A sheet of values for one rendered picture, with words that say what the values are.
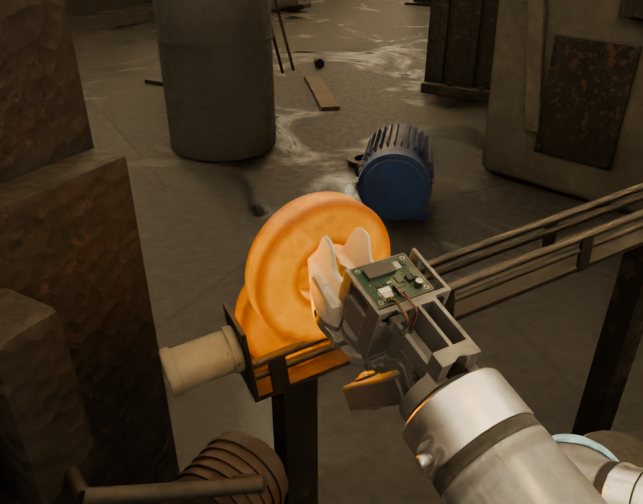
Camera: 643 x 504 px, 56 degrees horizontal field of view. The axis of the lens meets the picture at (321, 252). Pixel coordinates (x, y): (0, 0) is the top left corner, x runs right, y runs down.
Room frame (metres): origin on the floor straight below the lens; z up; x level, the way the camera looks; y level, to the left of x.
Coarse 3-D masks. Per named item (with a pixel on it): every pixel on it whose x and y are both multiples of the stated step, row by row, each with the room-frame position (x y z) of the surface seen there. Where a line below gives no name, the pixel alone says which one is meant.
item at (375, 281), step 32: (416, 256) 0.44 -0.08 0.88; (352, 288) 0.41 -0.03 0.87; (384, 288) 0.39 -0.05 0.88; (416, 288) 0.40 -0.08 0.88; (448, 288) 0.40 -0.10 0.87; (352, 320) 0.41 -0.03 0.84; (384, 320) 0.40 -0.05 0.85; (416, 320) 0.38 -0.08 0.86; (448, 320) 0.37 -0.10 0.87; (352, 352) 0.41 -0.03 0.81; (384, 352) 0.39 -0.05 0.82; (416, 352) 0.35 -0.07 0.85; (448, 352) 0.34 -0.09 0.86; (480, 352) 0.35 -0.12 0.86; (416, 384) 0.34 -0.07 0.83
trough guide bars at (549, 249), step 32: (544, 224) 0.82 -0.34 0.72; (576, 224) 0.85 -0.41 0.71; (608, 224) 0.79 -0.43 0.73; (640, 224) 0.82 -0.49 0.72; (448, 256) 0.74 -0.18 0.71; (480, 256) 0.77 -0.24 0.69; (480, 288) 0.69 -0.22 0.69; (288, 352) 0.57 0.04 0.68; (320, 352) 0.59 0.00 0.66; (288, 384) 0.57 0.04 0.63
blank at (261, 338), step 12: (300, 276) 0.60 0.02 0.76; (300, 288) 0.60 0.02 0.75; (240, 300) 0.59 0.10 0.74; (240, 312) 0.58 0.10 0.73; (252, 312) 0.57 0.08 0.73; (240, 324) 0.57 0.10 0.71; (252, 324) 0.57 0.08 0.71; (264, 324) 0.58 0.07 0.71; (252, 336) 0.57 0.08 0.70; (264, 336) 0.58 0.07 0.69; (276, 336) 0.58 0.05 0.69; (252, 348) 0.57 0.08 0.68; (264, 348) 0.58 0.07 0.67; (276, 348) 0.58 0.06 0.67; (312, 348) 0.60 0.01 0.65; (312, 360) 0.61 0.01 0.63
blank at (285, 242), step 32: (320, 192) 0.54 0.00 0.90; (288, 224) 0.49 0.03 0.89; (320, 224) 0.50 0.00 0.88; (352, 224) 0.52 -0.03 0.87; (256, 256) 0.48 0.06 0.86; (288, 256) 0.48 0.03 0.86; (384, 256) 0.54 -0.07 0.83; (256, 288) 0.47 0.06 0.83; (288, 288) 0.48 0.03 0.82; (288, 320) 0.48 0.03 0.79
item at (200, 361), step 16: (208, 336) 0.57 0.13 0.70; (224, 336) 0.57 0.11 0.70; (160, 352) 0.54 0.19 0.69; (176, 352) 0.55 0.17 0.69; (192, 352) 0.55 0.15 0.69; (208, 352) 0.55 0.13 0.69; (224, 352) 0.55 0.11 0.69; (240, 352) 0.55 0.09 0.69; (176, 368) 0.53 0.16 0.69; (192, 368) 0.53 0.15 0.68; (208, 368) 0.54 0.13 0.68; (224, 368) 0.54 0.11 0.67; (240, 368) 0.55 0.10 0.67; (176, 384) 0.52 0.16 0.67; (192, 384) 0.53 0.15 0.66
